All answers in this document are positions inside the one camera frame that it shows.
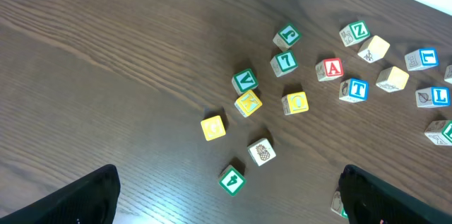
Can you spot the red A block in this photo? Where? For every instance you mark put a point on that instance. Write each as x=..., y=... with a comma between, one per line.
x=329, y=69

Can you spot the yellow K block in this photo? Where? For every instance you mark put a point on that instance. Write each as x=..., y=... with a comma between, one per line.
x=248, y=103

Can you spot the blue l block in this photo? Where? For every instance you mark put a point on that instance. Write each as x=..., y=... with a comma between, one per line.
x=433, y=97
x=422, y=59

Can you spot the green V block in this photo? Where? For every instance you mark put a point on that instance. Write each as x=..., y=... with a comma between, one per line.
x=244, y=80

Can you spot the green 7 block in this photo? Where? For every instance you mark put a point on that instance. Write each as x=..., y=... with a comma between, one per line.
x=284, y=63

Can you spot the yellow O block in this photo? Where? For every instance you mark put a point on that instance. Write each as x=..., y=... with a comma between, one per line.
x=294, y=103

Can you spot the blue L block top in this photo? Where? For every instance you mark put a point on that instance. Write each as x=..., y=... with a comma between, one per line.
x=422, y=59

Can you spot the pineapple picture block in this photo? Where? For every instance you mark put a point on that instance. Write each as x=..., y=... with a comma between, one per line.
x=261, y=151

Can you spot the green J block left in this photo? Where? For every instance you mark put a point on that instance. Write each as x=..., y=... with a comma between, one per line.
x=287, y=37

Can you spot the green N block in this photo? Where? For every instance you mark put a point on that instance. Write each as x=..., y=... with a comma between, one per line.
x=337, y=205

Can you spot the blue T block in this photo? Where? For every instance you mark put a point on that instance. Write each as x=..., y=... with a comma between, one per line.
x=354, y=90

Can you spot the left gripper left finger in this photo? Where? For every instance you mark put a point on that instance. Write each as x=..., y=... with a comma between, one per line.
x=91, y=199

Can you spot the green Z block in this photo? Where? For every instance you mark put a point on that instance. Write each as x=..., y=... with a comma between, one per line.
x=354, y=33

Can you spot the yellow Q block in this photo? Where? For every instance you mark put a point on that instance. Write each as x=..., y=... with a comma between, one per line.
x=392, y=79

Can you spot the green 4 block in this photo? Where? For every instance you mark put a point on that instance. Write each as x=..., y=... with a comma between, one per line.
x=231, y=180

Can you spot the blue L block lower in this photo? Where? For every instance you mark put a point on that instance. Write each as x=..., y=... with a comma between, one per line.
x=433, y=97

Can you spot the green B block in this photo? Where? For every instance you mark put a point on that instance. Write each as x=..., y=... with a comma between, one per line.
x=439, y=132

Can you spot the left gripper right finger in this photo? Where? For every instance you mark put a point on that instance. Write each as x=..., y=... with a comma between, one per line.
x=368, y=199

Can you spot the yellow G block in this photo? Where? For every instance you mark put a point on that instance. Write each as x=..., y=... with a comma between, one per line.
x=213, y=128

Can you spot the blue D block upright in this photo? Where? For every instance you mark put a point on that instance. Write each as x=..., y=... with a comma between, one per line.
x=448, y=74

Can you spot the yellow block top row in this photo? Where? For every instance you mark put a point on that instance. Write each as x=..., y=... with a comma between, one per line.
x=373, y=49

